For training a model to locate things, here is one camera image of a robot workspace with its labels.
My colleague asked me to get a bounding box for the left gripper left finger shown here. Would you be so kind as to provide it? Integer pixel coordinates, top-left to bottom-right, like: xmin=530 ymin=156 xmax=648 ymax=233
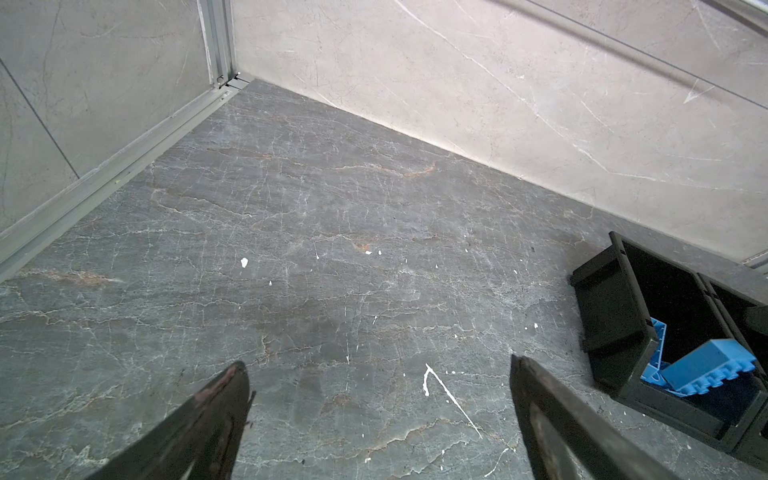
xmin=89 ymin=361 xmax=255 ymax=479

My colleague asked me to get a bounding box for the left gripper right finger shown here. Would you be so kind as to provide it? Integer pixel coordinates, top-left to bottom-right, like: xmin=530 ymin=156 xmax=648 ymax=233
xmin=509 ymin=355 xmax=677 ymax=479

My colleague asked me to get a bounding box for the blue lego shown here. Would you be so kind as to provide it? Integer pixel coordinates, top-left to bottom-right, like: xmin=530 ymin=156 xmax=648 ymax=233
xmin=641 ymin=318 xmax=669 ymax=388
xmin=659 ymin=339 xmax=756 ymax=397

